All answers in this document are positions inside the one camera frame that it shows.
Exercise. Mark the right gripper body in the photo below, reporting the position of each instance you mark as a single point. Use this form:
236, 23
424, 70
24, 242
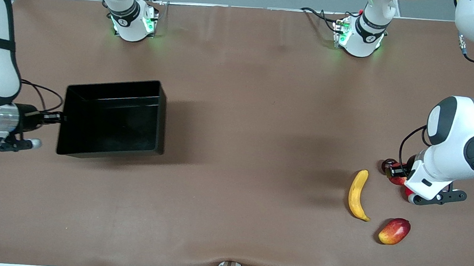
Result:
30, 118

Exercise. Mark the red yellow apple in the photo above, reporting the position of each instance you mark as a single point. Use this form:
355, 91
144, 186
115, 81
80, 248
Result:
398, 181

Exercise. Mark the yellow banana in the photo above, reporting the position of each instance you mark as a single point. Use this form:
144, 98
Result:
355, 195

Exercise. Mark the black plastic box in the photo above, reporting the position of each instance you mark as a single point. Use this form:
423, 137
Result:
111, 123

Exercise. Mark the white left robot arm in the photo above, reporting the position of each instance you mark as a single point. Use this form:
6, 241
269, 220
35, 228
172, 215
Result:
461, 125

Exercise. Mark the dark purple plum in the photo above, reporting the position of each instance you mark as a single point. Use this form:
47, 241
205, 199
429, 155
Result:
385, 166

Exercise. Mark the red yellow mango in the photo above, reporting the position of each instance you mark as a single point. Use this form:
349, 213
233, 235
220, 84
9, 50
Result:
394, 231

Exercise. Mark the brown table mat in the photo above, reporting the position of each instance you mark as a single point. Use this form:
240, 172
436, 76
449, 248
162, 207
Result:
264, 109

